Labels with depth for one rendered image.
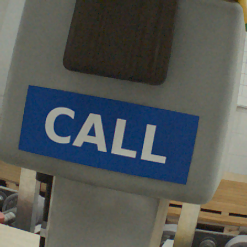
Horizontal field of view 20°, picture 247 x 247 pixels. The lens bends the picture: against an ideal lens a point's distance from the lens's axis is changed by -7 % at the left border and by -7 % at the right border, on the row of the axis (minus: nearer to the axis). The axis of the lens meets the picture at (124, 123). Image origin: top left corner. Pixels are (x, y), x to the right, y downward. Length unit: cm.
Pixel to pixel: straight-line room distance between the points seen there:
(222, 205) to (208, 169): 593
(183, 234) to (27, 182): 32
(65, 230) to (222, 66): 8
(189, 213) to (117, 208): 110
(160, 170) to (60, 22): 5
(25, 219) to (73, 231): 117
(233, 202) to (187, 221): 481
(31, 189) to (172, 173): 119
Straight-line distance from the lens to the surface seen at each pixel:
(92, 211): 23
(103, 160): 21
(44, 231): 24
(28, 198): 140
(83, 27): 21
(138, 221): 23
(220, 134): 21
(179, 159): 21
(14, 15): 771
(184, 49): 21
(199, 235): 187
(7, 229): 121
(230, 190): 612
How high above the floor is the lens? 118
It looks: 3 degrees down
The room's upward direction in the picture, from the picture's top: 10 degrees clockwise
